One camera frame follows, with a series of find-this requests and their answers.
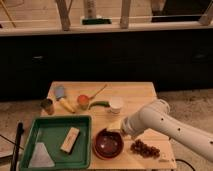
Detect dark red bowl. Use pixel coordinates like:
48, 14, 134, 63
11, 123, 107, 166
93, 129, 124, 158

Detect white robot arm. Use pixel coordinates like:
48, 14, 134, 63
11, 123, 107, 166
121, 99, 213, 162

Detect wooden table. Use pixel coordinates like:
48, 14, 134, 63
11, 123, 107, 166
47, 82, 177, 171

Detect white cup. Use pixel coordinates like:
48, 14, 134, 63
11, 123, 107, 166
109, 97, 124, 114

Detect green chili pepper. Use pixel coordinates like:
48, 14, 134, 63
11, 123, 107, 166
88, 101, 110, 110

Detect yellow sponge piece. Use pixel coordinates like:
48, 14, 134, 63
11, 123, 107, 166
107, 121, 121, 131

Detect wooden block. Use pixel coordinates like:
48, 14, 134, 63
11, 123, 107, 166
60, 127, 80, 153

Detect bunch of dark grapes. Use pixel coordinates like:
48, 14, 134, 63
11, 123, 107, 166
130, 139, 160, 158

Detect green base white bottle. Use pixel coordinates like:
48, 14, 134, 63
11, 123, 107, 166
82, 0, 111, 25

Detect green plastic tray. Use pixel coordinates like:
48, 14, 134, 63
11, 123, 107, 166
19, 115, 92, 171

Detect black pole stand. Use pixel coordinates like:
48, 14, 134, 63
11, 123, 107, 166
10, 122, 24, 171

